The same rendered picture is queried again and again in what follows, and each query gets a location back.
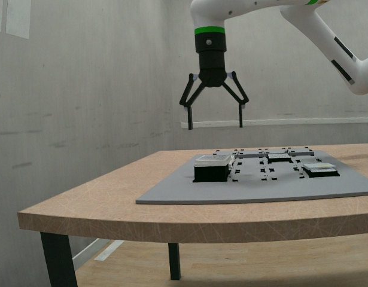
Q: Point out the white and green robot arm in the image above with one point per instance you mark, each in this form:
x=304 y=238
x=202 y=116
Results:
x=209 y=31

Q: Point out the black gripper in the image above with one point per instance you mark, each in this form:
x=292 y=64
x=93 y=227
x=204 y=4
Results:
x=212 y=74

